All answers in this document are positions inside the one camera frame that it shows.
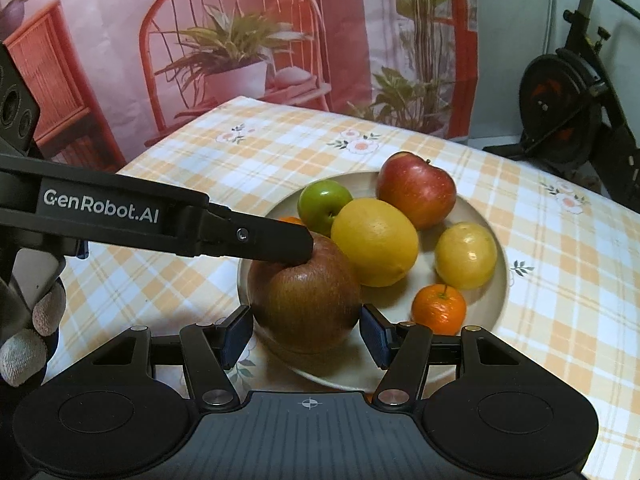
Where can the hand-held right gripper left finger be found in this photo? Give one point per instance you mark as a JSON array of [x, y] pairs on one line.
[[237, 337]]

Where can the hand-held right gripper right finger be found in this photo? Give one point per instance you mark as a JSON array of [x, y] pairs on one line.
[[376, 335]]

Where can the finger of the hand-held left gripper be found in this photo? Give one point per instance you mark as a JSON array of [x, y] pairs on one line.
[[270, 242]]

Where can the green apple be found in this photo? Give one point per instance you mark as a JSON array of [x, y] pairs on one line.
[[322, 205]]

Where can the dull brownish red apple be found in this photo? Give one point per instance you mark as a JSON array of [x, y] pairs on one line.
[[305, 305]]

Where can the large yellow citrus fruit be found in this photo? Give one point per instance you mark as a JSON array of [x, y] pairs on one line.
[[375, 242]]

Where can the beige round plate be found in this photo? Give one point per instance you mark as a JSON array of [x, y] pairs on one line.
[[485, 305]]

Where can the small yellow round fruit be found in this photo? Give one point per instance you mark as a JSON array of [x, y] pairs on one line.
[[465, 257]]

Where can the person's left hand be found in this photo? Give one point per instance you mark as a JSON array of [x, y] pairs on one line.
[[25, 357]]

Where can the yellow plaid floral tablecloth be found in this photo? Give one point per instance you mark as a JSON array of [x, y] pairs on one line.
[[550, 285]]

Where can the printed pink backdrop cloth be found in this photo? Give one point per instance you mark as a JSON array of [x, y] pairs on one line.
[[125, 20]]

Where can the black exercise bike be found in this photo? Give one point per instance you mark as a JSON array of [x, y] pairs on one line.
[[560, 105]]

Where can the silver metal pole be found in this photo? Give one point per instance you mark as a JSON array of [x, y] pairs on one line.
[[551, 10]]

